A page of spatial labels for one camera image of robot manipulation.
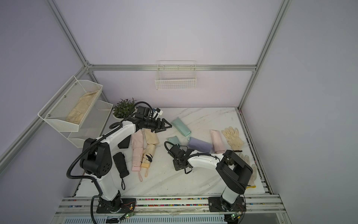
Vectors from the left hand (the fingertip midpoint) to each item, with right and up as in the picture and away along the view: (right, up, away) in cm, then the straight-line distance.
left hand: (168, 128), depth 86 cm
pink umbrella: (-21, -20, +4) cm, 29 cm away
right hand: (+8, -24, +2) cm, 26 cm away
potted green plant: (-33, +13, +9) cm, 36 cm away
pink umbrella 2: (+34, -12, +8) cm, 37 cm away
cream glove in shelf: (-49, +12, -7) cm, 51 cm away
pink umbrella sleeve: (-23, -11, +10) cm, 27 cm away
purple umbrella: (+21, -13, +9) cm, 26 cm away
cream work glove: (+47, -9, +14) cm, 50 cm away
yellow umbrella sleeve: (-14, -8, +15) cm, 22 cm away
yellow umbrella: (-13, -17, +3) cm, 21 cm away
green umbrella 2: (+6, +2, +21) cm, 22 cm away
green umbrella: (+3, -9, +12) cm, 15 cm away
